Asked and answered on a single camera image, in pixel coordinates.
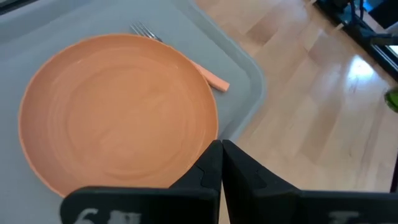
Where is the grey plastic tray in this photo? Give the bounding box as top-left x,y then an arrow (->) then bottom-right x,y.
0,0 -> 267,224

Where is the orange round plate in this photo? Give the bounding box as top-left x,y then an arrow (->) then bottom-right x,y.
17,33 -> 219,198

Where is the fork with orange handle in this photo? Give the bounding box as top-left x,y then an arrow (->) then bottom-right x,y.
129,21 -> 231,93

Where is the black metal post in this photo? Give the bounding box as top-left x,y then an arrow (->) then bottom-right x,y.
389,154 -> 398,194

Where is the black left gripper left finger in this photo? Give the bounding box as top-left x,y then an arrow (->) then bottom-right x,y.
60,139 -> 224,224

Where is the green ribbed glass cup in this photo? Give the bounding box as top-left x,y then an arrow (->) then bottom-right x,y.
384,86 -> 398,113

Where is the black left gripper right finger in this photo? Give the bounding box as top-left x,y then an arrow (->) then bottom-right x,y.
222,139 -> 398,224

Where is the black table edge frame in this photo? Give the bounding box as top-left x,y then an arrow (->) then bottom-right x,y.
313,0 -> 398,82

